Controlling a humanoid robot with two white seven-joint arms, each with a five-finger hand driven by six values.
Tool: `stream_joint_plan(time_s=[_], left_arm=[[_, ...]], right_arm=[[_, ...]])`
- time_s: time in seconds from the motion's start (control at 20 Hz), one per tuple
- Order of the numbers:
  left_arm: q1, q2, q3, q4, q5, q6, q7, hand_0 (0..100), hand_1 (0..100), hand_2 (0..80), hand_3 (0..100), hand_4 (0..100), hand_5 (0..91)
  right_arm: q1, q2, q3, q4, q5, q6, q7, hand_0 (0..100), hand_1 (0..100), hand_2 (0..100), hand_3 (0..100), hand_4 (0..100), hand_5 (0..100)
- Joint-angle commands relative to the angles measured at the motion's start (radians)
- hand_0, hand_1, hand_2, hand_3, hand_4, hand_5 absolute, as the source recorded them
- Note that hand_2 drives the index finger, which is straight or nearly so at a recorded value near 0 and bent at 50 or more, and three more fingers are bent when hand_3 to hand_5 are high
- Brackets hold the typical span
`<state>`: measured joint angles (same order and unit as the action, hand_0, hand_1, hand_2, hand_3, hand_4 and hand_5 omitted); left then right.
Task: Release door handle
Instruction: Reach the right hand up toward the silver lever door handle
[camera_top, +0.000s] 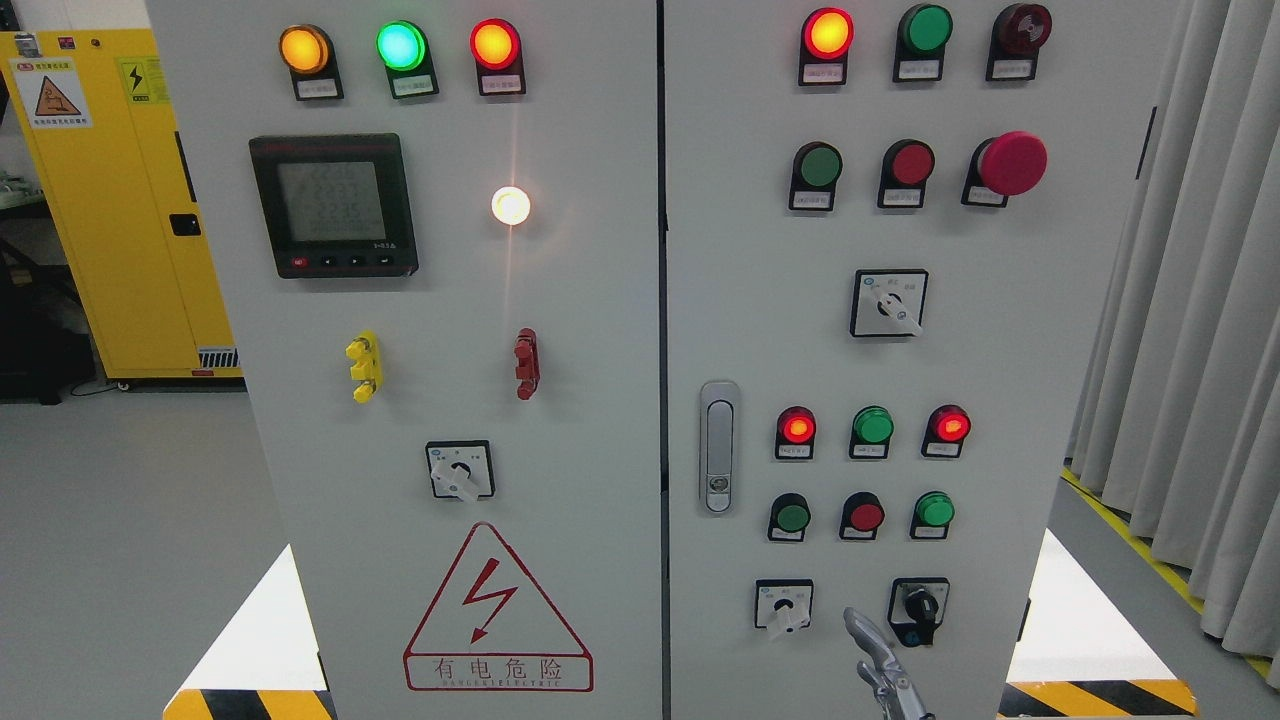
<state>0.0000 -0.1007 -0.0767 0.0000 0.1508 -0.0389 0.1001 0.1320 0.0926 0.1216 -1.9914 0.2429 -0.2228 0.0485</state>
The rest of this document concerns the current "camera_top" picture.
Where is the silver door handle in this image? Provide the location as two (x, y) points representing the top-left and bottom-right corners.
(699, 380), (741, 515)

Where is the grey left cabinet door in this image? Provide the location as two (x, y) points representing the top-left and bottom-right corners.
(147, 1), (663, 719)

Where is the grey cabinet door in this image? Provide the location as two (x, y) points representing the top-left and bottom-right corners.
(663, 1), (1180, 719)
(147, 1), (663, 719)

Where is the grey right cabinet door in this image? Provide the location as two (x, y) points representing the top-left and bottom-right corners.
(663, 1), (1180, 719)

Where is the red terminal connector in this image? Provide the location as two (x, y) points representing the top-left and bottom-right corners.
(513, 327), (541, 401)

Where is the red lit indicator left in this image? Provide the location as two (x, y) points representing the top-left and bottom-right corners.
(774, 406), (817, 461)

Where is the red lit indicator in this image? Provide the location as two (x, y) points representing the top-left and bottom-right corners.
(920, 404), (972, 459)
(774, 406), (817, 461)

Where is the white indicator light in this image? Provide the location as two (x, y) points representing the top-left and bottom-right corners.
(490, 184), (532, 227)

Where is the green push button lower left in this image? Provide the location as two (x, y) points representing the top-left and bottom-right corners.
(765, 492), (812, 543)

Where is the green push button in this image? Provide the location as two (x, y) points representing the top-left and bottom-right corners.
(787, 141), (844, 211)
(765, 492), (812, 543)
(909, 489), (956, 541)

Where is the green indicator middle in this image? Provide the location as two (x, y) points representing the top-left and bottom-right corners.
(847, 405), (895, 460)

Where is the green push button upper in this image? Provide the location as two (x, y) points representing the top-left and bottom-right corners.
(787, 141), (844, 211)

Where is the red push button lower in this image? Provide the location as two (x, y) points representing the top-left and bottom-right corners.
(838, 491), (884, 542)

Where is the red push button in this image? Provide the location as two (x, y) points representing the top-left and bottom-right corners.
(838, 491), (884, 542)
(876, 138), (934, 210)

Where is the yellow terminal connector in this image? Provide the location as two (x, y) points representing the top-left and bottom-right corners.
(346, 329), (385, 404)

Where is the red danger warning sticker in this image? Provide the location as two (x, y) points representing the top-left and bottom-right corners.
(403, 521), (595, 693)

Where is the red lit indicator right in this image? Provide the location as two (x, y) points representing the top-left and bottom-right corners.
(920, 404), (972, 459)

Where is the green push button lower right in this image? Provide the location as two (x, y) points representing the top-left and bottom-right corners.
(909, 489), (956, 541)

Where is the red push button upper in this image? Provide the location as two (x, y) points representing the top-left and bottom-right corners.
(876, 138), (934, 210)

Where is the black digital power meter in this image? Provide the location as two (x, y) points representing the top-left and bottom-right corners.
(248, 133), (419, 279)

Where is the red indicator light top left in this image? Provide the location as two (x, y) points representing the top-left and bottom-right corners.
(470, 18), (527, 97)

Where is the red indicator light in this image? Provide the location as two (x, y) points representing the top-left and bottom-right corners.
(797, 6), (855, 87)
(470, 18), (527, 97)

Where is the red indicator light top right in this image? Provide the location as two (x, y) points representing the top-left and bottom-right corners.
(797, 6), (855, 87)

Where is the green indicator light top left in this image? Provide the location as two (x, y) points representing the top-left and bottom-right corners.
(376, 20), (440, 99)

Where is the green indicator light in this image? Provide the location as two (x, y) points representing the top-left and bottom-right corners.
(892, 3), (954, 83)
(376, 20), (440, 99)

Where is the red emergency stop button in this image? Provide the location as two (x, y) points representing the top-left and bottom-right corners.
(961, 131), (1050, 208)

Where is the green indicator light top right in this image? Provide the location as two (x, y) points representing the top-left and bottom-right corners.
(892, 3), (954, 83)

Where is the amber indicator light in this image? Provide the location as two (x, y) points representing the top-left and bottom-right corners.
(278, 24), (344, 102)

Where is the dark red buzzer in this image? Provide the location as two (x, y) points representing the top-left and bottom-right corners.
(986, 3), (1053, 82)

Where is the grey curtain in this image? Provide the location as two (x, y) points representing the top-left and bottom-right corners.
(1070, 1), (1279, 660)

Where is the left hazard striped base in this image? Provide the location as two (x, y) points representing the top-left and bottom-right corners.
(161, 689), (335, 720)

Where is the hazard striped base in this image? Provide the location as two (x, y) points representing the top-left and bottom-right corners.
(997, 679), (1199, 719)
(161, 689), (335, 720)

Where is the right hazard striped base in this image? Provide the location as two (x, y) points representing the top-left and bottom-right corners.
(997, 679), (1199, 719)

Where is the yellow safety cabinet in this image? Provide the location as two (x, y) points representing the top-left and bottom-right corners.
(3, 29), (243, 383)

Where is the left door selector switch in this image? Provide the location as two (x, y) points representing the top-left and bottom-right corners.
(425, 439), (497, 502)

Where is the upper right selector switch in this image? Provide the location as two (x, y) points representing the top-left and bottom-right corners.
(849, 269), (929, 338)

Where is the lower white selector switch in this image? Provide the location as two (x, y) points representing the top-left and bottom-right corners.
(753, 578), (815, 641)

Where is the black key switch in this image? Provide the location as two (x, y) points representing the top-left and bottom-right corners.
(887, 577), (950, 648)

